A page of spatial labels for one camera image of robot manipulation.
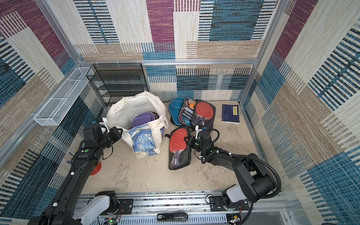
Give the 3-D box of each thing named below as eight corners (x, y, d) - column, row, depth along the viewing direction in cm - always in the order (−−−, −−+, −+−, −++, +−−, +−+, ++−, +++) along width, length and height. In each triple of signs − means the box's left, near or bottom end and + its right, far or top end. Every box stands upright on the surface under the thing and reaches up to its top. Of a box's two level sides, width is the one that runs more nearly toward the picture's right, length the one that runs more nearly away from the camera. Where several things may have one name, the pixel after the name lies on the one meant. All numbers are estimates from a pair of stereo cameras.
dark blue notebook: (221, 121, 111) (221, 120, 109) (222, 104, 123) (222, 102, 121) (238, 124, 109) (239, 122, 108) (238, 106, 121) (238, 105, 119)
